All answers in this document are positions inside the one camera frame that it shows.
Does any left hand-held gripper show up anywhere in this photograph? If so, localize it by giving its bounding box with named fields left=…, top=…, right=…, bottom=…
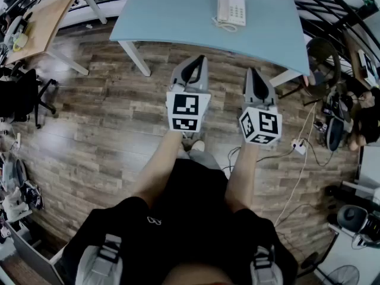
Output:
left=165, top=55, right=212, bottom=133

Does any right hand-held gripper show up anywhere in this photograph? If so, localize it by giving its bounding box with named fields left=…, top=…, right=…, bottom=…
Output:
left=238, top=68, right=283, bottom=145

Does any white rounded plastic object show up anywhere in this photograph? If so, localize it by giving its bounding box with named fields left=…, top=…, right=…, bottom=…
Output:
left=216, top=0, right=230, bottom=23

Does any person's right forearm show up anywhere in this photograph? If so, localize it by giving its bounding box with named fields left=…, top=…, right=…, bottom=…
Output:
left=224, top=142, right=259, bottom=215

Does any person's left forearm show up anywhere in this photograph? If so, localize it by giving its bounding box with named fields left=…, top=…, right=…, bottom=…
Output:
left=133, top=130, right=183, bottom=211

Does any light blue table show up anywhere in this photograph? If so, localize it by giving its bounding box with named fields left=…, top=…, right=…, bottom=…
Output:
left=109, top=0, right=311, bottom=88

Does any white power strip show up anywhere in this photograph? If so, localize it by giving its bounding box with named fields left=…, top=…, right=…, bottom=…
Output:
left=290, top=138, right=308, bottom=156

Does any round wicker chair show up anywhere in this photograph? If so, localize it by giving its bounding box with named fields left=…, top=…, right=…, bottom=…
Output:
left=305, top=36, right=343, bottom=98

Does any person's grey trouser leg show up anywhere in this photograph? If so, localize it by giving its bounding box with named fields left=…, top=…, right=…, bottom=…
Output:
left=178, top=148, right=224, bottom=176

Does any grey and black backpack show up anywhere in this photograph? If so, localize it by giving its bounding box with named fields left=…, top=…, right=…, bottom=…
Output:
left=324, top=115, right=346, bottom=153

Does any wooden side table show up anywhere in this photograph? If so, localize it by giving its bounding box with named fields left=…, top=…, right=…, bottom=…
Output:
left=343, top=30, right=380, bottom=91

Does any black metal railing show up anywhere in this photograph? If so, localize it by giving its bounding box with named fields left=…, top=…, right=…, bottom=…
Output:
left=267, top=0, right=380, bottom=46

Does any white projector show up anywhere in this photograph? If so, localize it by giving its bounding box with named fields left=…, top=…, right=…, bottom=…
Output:
left=357, top=49, right=378, bottom=82

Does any brown plush toy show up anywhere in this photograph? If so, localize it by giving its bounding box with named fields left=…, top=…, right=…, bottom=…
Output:
left=346, top=87, right=380, bottom=151

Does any person's black shirt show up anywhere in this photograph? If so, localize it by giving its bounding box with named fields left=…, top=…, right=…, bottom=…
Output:
left=61, top=157, right=299, bottom=285

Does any wooden table with white legs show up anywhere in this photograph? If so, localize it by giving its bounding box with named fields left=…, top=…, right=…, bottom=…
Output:
left=5, top=0, right=108, bottom=77

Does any grey and black helmet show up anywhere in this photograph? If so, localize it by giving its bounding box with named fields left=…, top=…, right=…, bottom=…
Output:
left=336, top=204, right=380, bottom=249

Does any black office chair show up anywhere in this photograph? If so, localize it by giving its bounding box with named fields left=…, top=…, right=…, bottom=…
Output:
left=0, top=68, right=59, bottom=130

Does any yellow-green cup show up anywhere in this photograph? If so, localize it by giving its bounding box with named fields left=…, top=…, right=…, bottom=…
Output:
left=12, top=32, right=30, bottom=52

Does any white round appliance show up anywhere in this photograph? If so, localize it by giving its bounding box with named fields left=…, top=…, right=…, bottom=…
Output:
left=5, top=14, right=31, bottom=45

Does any black floor fan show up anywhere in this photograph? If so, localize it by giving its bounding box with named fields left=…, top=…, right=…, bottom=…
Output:
left=325, top=264, right=360, bottom=285

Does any white cabinet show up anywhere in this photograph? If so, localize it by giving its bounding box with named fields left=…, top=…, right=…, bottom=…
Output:
left=0, top=220, right=65, bottom=285

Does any white ribbed plastic part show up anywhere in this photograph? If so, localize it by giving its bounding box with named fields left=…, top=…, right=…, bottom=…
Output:
left=211, top=16, right=239, bottom=33

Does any long white cable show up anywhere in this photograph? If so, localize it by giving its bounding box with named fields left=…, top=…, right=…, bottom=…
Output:
left=273, top=102, right=318, bottom=229

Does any grey harness strap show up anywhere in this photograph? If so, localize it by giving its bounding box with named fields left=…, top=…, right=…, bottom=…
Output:
left=249, top=244, right=284, bottom=285
left=75, top=233, right=124, bottom=285

